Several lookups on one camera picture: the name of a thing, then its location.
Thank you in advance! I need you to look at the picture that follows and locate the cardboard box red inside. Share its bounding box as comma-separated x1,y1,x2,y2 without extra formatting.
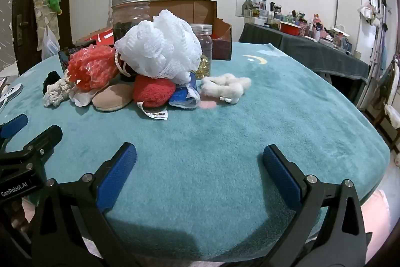
73,0,233,62

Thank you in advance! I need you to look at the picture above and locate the white printed pad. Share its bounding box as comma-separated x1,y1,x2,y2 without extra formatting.
0,82,23,105

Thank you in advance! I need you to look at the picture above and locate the hanging fabric organiser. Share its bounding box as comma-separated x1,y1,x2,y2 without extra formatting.
31,0,61,41

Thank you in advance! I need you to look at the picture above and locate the white fridge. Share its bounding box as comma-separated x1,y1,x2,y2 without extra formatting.
336,0,393,108

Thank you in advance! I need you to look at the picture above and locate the door handle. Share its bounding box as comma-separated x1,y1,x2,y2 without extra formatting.
16,14,24,47

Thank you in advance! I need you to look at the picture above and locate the large glass jar metal lid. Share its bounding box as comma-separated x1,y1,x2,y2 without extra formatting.
111,0,151,77

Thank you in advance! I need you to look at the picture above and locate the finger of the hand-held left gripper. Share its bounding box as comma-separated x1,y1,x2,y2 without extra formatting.
0,125,64,168
0,114,29,149

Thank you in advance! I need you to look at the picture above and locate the black phone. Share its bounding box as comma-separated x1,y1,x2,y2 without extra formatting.
58,46,83,72

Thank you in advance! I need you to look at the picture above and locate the green frog plush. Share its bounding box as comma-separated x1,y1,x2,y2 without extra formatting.
47,0,63,16

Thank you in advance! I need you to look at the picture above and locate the clear plastic bag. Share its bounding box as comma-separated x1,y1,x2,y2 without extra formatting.
42,26,60,61

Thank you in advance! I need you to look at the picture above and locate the white fluffy scrunchie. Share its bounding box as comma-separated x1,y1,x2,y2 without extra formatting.
200,73,252,104

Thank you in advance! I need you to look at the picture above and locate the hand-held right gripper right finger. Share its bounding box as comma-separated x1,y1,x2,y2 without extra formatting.
262,144,368,267

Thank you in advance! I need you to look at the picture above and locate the tan plush pad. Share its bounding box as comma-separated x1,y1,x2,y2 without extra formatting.
92,82,134,112

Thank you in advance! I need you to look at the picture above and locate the red pot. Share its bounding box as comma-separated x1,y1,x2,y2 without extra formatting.
279,21,302,36

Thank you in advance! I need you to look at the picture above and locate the red mesh bath pouf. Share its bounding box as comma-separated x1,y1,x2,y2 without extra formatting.
67,45,119,90

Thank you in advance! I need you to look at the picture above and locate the dark brown door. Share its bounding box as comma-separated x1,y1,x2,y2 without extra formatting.
12,0,76,64

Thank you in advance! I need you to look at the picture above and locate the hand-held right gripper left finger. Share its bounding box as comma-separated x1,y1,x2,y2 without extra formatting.
31,142,138,267

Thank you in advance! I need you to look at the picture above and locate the cream knit scrunchie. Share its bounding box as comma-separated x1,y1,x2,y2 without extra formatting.
43,78,76,107

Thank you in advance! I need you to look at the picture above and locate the pink cloth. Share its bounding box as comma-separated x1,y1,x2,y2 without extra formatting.
359,189,391,242

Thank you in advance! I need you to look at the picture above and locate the blue packet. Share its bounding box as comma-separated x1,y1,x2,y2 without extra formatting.
169,72,201,109

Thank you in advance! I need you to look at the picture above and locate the cluttered side table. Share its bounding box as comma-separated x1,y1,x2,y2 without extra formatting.
242,0,363,55

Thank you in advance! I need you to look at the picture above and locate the white mesh bath pouf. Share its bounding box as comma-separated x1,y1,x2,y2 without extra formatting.
114,9,203,80

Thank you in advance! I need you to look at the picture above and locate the red plush ball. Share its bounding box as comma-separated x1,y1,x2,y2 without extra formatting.
133,76,176,120

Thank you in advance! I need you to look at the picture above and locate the table with dark grey cloth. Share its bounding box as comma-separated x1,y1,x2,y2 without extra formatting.
239,22,369,80

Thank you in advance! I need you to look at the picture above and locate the white tissue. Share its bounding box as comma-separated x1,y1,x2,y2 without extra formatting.
69,87,99,107

